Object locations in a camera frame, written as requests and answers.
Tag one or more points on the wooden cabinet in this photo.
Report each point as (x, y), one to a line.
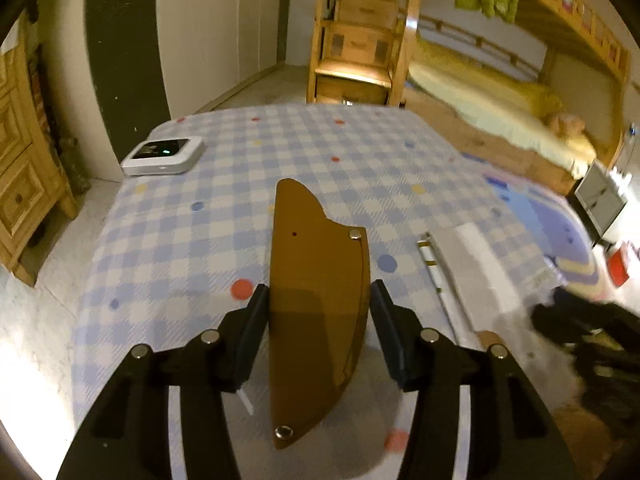
(22, 160)

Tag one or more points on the white wardrobe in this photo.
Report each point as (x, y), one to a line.
(215, 35)

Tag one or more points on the tan stuffed toy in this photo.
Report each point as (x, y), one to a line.
(567, 124)

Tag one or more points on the wooden bunk bed stairs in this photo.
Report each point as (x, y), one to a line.
(360, 35)

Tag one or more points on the yellow bedding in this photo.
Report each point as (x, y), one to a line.
(490, 105)

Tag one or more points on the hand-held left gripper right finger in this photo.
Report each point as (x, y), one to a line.
(391, 340)

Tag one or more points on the red box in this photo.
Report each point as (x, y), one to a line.
(624, 265)

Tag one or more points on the white electronic device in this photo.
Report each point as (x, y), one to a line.
(162, 156)

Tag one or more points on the black bag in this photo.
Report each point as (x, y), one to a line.
(595, 340)

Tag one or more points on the pastel patterned rug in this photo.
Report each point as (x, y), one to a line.
(555, 230)

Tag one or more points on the blue checkered tablecloth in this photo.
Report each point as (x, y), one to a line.
(200, 240)

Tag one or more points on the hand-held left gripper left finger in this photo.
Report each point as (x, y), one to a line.
(252, 340)

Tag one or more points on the wooden bunk bed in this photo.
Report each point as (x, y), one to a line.
(585, 25)

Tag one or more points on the white paper sheet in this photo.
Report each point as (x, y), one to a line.
(475, 270)

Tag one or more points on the brown plastic cutter guard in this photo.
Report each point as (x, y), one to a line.
(310, 310)

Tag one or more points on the grey nightstand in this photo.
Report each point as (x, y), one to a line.
(600, 202)

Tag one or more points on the gold and white strip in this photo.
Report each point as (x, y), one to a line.
(435, 280)

